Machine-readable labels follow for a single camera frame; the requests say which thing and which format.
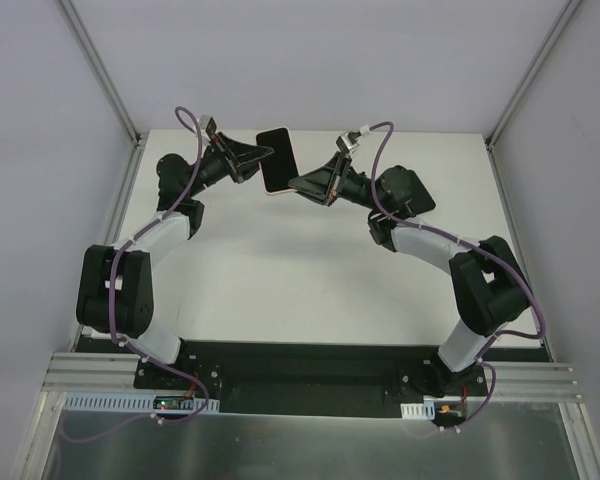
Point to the left aluminium frame post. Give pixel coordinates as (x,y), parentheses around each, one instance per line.
(96,65)

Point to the right aluminium frame post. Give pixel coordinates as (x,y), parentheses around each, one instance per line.
(560,24)

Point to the right white cable duct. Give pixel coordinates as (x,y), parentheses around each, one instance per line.
(418,411)

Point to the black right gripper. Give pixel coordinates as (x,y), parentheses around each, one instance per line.
(337,178)

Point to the black smartphone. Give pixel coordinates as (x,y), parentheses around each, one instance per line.
(277,155)

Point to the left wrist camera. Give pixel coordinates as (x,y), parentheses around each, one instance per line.
(208,124)

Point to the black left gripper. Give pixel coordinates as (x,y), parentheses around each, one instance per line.
(225,158)

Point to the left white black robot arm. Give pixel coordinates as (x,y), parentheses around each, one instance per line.
(116,294)

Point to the aluminium frame post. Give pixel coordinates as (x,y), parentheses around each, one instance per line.
(560,24)
(96,65)

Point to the white cable duct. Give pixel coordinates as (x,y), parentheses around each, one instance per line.
(138,403)
(418,411)

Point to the front aluminium rail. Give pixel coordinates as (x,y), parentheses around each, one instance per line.
(542,382)

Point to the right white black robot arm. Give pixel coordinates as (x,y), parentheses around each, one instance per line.
(486,292)

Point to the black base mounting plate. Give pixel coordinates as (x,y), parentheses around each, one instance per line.
(310,400)

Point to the left white cable duct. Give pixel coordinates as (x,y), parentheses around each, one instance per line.
(138,403)

